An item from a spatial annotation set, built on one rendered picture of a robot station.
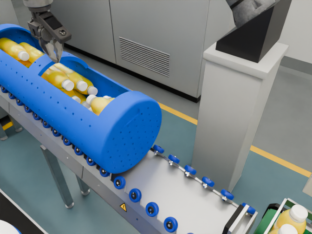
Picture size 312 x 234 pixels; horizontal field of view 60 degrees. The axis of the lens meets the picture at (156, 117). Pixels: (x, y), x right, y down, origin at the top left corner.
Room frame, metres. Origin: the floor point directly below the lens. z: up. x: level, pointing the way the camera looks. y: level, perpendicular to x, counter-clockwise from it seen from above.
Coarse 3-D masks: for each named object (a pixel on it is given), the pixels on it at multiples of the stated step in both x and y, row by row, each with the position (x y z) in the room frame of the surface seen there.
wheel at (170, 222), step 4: (164, 220) 0.40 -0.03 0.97; (168, 220) 0.40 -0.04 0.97; (172, 220) 0.39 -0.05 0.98; (176, 220) 0.40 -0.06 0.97; (164, 224) 0.39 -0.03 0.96; (168, 224) 0.39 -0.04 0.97; (172, 224) 0.38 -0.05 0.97; (176, 224) 0.38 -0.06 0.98; (168, 228) 0.38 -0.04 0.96; (172, 228) 0.37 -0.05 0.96; (176, 228) 0.37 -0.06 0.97; (172, 232) 0.37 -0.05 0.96
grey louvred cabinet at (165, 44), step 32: (64, 0) 3.19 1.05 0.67; (96, 0) 2.87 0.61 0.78; (128, 0) 2.61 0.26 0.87; (160, 0) 2.39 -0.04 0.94; (192, 0) 2.20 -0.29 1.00; (224, 0) 2.36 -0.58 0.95; (96, 32) 2.91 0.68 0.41; (128, 32) 2.62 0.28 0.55; (160, 32) 2.39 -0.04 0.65; (192, 32) 2.19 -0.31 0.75; (224, 32) 2.46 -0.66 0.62; (128, 64) 2.64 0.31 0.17; (160, 64) 2.38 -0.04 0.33; (192, 64) 2.17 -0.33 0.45; (192, 96) 2.19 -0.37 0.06
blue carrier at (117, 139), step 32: (0, 32) 1.19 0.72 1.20; (0, 64) 0.96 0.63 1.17; (32, 64) 0.88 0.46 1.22; (64, 64) 1.13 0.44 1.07; (32, 96) 0.78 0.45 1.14; (64, 96) 0.71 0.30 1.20; (96, 96) 0.95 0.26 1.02; (128, 96) 0.67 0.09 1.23; (64, 128) 0.65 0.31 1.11; (96, 128) 0.58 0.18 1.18; (128, 128) 0.60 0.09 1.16; (96, 160) 0.54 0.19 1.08; (128, 160) 0.59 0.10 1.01
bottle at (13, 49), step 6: (0, 42) 1.15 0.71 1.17; (6, 42) 1.14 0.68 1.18; (12, 42) 1.13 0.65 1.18; (0, 48) 1.14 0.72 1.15; (6, 48) 1.10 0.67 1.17; (12, 48) 1.08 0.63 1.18; (18, 48) 1.08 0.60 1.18; (24, 48) 1.11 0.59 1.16; (12, 54) 1.07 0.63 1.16; (18, 54) 1.06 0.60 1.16
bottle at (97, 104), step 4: (92, 100) 0.73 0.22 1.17; (96, 100) 0.71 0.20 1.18; (100, 100) 0.71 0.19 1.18; (104, 100) 0.71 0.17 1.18; (108, 100) 0.71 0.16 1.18; (92, 104) 0.71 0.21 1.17; (96, 104) 0.70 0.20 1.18; (100, 104) 0.69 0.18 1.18; (104, 104) 0.69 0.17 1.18; (92, 108) 0.70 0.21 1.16; (96, 108) 0.69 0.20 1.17; (100, 108) 0.68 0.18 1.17; (96, 112) 0.68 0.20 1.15; (100, 112) 0.67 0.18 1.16
